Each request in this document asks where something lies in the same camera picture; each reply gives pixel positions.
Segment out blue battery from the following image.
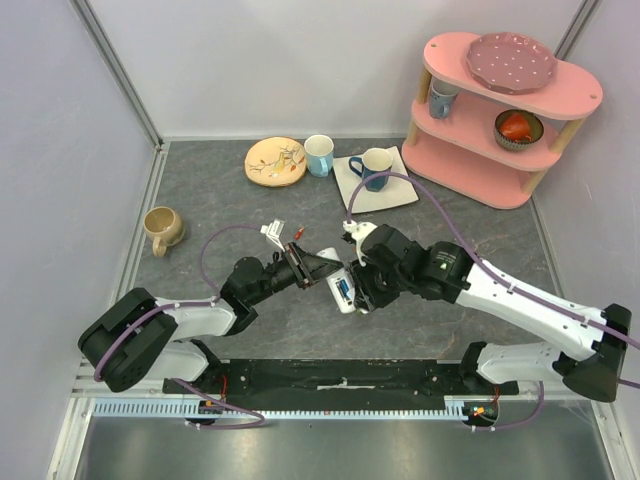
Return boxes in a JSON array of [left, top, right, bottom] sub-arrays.
[[337, 279, 350, 299]]

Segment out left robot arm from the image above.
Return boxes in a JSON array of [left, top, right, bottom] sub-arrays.
[[78, 242, 353, 393]]

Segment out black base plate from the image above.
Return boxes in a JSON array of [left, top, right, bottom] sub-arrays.
[[190, 359, 519, 397]]

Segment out blue grey mug on shelf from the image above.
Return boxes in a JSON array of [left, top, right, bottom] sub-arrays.
[[429, 79, 459, 119]]

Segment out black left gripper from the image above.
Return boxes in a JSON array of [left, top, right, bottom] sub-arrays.
[[249, 239, 343, 305]]

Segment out white remote control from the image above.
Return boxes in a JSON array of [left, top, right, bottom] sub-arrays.
[[318, 247, 356, 314]]

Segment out white square plate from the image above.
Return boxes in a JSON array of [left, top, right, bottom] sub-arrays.
[[332, 145, 420, 215]]

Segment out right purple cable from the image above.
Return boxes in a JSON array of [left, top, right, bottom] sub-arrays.
[[344, 172, 640, 434]]

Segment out purple dotted plate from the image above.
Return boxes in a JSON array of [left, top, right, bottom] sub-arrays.
[[466, 32, 557, 95]]

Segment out pink three-tier shelf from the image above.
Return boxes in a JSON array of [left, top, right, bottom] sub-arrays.
[[402, 32, 603, 209]]

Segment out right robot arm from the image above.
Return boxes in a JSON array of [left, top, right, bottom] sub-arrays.
[[343, 221, 632, 403]]

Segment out red cup in bowl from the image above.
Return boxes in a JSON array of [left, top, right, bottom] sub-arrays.
[[499, 113, 532, 143]]

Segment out light blue mug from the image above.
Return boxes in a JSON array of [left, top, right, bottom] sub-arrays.
[[304, 134, 334, 178]]

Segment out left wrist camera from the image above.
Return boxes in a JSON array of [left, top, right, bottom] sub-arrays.
[[260, 219, 285, 251]]

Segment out beige floral plate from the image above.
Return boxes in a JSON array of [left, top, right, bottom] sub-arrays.
[[244, 136, 307, 187]]

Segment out beige mug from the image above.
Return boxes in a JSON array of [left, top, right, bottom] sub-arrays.
[[143, 206, 185, 258]]

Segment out aluminium frame rail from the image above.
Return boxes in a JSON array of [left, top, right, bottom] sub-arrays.
[[69, 0, 166, 151]]

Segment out slotted cable duct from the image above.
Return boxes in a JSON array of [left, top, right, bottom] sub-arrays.
[[91, 396, 497, 421]]

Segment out dark blue mug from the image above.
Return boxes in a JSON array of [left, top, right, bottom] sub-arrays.
[[348, 148, 393, 192]]

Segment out dark patterned bowl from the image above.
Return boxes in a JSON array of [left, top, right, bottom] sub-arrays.
[[494, 109, 544, 152]]

